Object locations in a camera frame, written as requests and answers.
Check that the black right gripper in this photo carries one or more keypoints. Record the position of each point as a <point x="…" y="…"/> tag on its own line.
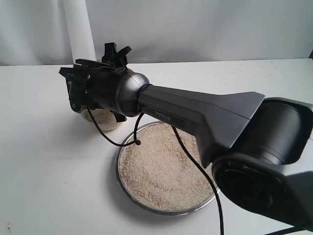
<point x="92" y="84"/>

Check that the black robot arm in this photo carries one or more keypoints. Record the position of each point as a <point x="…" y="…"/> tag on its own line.
<point x="260" y="149"/>

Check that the cream ceramic rice bowl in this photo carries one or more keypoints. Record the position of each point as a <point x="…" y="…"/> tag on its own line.
<point x="105" y="119"/>

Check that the round metal rice tray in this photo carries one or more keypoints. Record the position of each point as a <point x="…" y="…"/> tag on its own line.
<point x="158" y="176"/>

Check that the white rolled backdrop tube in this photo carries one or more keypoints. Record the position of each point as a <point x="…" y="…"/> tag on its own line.
<point x="79" y="30"/>

